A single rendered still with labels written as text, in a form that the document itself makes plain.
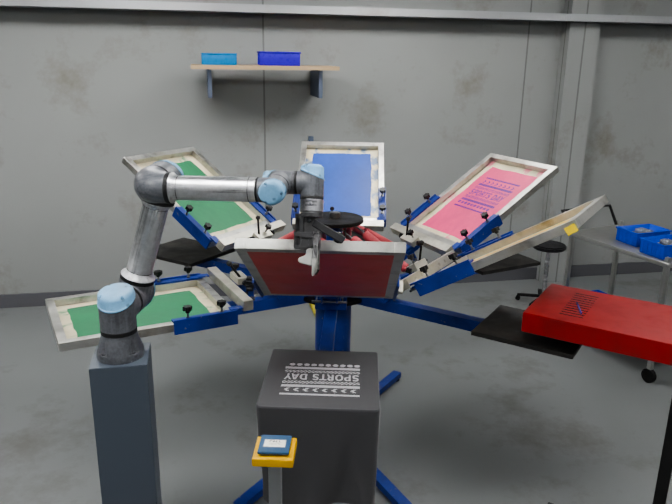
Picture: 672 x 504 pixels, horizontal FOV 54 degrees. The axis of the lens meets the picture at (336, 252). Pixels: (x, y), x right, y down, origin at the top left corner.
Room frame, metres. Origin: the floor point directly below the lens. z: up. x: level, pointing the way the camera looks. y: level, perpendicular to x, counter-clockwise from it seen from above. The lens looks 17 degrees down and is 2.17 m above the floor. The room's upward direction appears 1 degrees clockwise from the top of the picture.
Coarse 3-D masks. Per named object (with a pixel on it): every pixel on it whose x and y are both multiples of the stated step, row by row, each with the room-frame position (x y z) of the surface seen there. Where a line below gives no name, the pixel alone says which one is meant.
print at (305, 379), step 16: (288, 368) 2.43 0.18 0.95; (304, 368) 2.43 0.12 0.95; (320, 368) 2.44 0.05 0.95; (336, 368) 2.44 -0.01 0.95; (352, 368) 2.44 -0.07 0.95; (288, 384) 2.30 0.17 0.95; (304, 384) 2.30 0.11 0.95; (320, 384) 2.30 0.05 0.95; (336, 384) 2.30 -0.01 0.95; (352, 384) 2.31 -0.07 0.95
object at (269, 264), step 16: (256, 256) 2.26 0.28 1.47; (272, 256) 2.25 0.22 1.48; (288, 256) 2.24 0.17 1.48; (320, 256) 2.23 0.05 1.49; (272, 272) 2.46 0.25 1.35; (288, 272) 2.45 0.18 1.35; (304, 272) 2.44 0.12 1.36; (320, 272) 2.43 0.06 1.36; (272, 288) 2.71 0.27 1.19; (288, 288) 2.70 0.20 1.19; (304, 288) 2.69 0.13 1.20; (320, 288) 2.68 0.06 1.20
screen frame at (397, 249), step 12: (240, 240) 2.19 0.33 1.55; (252, 240) 2.19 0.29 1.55; (264, 240) 2.19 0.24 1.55; (276, 240) 2.19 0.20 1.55; (288, 240) 2.19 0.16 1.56; (324, 240) 2.18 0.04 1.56; (240, 252) 2.22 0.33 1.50; (288, 252) 2.20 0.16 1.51; (300, 252) 2.19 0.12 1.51; (324, 252) 2.18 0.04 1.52; (336, 252) 2.18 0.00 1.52; (348, 252) 2.17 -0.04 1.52; (360, 252) 2.17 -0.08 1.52; (372, 252) 2.16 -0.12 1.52; (384, 252) 2.16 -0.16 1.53; (396, 252) 2.16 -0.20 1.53; (252, 264) 2.36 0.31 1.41; (396, 264) 2.29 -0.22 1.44; (252, 276) 2.53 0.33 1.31; (396, 276) 2.45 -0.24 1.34; (264, 288) 2.72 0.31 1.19
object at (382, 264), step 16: (336, 256) 2.22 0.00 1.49; (352, 256) 2.21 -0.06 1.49; (368, 256) 2.21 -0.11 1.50; (384, 256) 2.20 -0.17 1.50; (336, 272) 2.42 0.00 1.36; (352, 272) 2.42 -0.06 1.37; (368, 272) 2.41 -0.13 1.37; (384, 272) 2.40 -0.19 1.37; (336, 288) 2.67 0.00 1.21; (352, 288) 2.66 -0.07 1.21; (368, 288) 2.65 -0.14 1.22; (384, 288) 2.64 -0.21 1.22
